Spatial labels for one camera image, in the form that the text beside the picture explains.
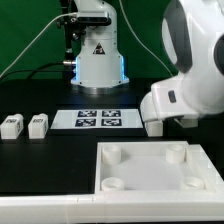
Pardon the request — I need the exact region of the white camera cable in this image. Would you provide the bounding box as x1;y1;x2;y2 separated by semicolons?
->
0;11;79;79

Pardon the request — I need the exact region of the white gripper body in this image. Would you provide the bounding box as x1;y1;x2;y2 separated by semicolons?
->
140;75;199;128

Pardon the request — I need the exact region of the white marker base plate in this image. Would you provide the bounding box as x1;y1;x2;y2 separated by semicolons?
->
51;109;142;130

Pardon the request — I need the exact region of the white square table top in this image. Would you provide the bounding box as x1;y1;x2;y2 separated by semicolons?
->
95;141;224;192

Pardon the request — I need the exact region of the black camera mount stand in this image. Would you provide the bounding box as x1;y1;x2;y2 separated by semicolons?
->
56;0;85;85

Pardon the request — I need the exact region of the grey depth camera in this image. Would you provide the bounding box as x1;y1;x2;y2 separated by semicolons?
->
77;11;111;26

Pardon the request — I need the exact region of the black cable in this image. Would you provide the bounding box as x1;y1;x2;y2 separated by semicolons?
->
0;62;68;83

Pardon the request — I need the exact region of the white L-shaped obstacle fence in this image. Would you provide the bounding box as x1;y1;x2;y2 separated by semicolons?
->
0;143;224;224

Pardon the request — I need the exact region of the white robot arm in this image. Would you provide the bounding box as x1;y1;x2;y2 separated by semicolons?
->
71;0;224;126

